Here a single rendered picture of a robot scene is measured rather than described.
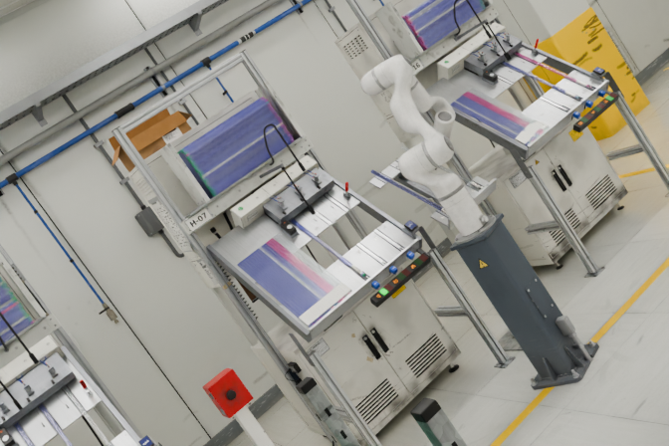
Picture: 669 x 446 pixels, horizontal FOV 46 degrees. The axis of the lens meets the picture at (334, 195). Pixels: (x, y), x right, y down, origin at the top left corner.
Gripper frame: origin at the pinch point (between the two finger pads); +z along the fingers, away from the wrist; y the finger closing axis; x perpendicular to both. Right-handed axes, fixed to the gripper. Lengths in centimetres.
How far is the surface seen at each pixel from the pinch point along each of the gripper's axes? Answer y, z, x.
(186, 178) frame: 90, 0, -76
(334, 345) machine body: 84, 48, 16
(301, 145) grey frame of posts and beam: 32, 8, -59
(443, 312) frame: 32, 51, 39
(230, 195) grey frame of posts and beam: 77, 11, -61
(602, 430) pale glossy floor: 69, -16, 128
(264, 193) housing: 64, 12, -51
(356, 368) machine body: 81, 57, 28
